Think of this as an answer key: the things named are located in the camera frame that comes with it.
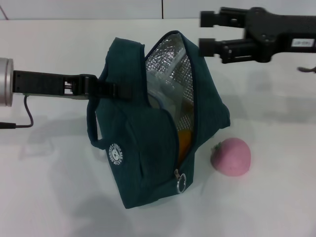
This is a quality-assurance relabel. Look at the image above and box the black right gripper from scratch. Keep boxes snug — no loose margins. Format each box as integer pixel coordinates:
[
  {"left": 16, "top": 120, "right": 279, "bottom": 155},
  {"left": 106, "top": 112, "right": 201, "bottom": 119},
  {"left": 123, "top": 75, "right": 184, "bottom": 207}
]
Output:
[{"left": 198, "top": 7, "right": 316, "bottom": 65}]

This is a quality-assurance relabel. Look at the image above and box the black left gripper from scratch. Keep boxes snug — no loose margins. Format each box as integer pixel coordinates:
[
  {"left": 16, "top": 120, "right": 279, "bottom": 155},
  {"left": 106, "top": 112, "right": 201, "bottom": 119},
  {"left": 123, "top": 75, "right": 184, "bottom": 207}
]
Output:
[{"left": 13, "top": 70, "right": 133, "bottom": 101}]

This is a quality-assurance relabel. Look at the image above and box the dark green lunch bag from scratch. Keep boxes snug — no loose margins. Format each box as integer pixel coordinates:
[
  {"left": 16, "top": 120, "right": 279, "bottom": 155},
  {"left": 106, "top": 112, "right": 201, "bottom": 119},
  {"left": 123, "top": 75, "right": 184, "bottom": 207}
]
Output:
[{"left": 86, "top": 30, "right": 232, "bottom": 210}]

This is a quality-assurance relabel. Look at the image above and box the yellow banana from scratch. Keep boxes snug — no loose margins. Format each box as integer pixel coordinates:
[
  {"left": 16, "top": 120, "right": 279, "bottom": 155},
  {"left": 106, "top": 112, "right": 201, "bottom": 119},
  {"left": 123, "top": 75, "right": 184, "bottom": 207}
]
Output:
[{"left": 177, "top": 102, "right": 194, "bottom": 162}]

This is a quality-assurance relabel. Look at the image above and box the pink toy peach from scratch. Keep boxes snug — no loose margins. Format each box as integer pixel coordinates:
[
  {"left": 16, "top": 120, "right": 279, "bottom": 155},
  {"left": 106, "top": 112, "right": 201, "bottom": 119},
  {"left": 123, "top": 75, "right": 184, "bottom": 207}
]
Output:
[{"left": 210, "top": 137, "right": 252, "bottom": 177}]

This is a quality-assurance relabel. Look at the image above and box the right gripper cable with plug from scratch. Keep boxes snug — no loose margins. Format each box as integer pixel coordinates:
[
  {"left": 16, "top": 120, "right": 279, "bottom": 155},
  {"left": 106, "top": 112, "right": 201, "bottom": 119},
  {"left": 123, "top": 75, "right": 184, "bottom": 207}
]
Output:
[{"left": 297, "top": 65, "right": 316, "bottom": 74}]

